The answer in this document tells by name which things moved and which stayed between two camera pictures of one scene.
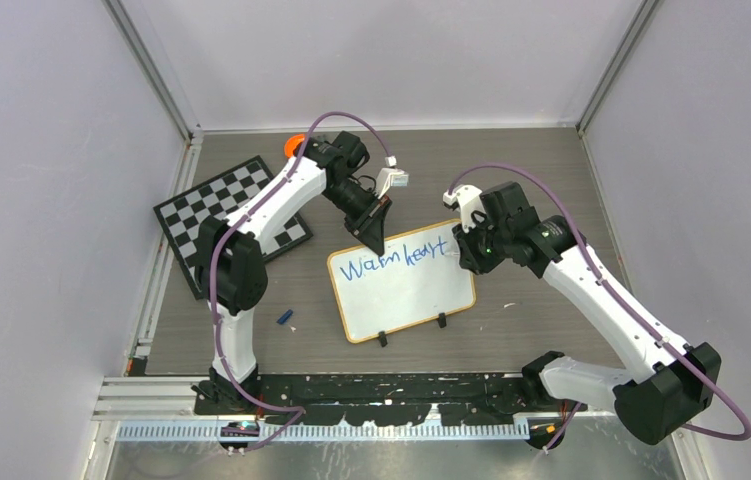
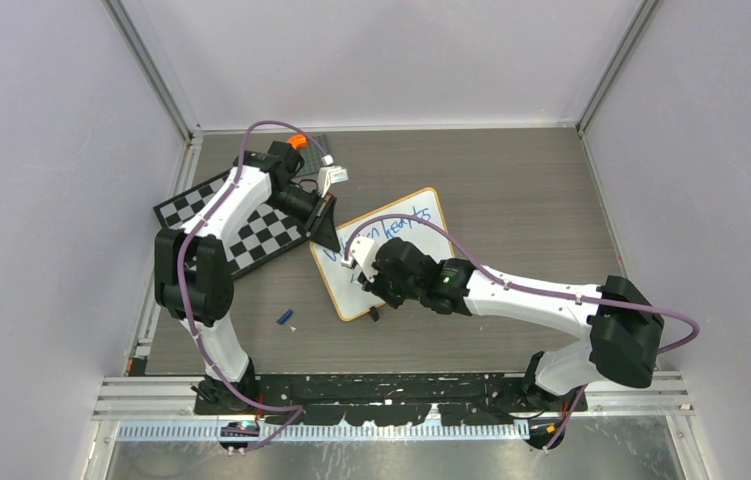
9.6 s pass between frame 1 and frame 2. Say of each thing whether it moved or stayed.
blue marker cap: stayed
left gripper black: moved
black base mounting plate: stayed
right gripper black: moved
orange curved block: stayed
